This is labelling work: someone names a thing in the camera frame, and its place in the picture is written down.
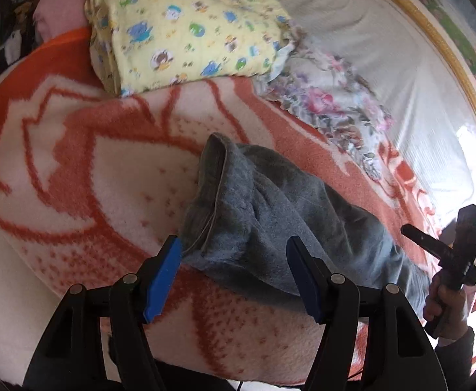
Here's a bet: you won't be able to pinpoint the pink cloth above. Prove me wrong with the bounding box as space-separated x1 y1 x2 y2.
32 0 94 42

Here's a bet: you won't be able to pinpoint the floral ruffled pillow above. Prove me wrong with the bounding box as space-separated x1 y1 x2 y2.
254 28 395 181

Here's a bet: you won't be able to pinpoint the orange and white blanket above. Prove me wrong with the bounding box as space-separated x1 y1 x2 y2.
0 28 444 387

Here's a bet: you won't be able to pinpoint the person's right hand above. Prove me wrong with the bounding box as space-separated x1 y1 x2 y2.
422 271 470 342

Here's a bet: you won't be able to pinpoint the grey pants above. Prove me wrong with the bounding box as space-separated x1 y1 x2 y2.
180 133 431 322

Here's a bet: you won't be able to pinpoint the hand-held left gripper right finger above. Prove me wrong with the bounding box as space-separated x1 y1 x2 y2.
286 236 455 391

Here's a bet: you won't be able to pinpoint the person's right forearm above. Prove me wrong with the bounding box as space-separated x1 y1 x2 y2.
433 328 476 389

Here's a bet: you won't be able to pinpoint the yellow cartoon print quilt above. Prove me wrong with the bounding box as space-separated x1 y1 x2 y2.
84 0 296 98

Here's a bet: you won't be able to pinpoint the colourful printed items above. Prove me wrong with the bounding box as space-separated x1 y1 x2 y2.
0 0 96 63

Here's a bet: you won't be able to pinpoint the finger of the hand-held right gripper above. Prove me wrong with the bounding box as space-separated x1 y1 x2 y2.
401 224 452 260

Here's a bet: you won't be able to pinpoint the white bed sheet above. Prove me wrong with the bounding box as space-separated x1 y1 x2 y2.
244 0 476 229

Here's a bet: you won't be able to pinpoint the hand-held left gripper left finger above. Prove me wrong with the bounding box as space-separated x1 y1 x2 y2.
23 235 182 391

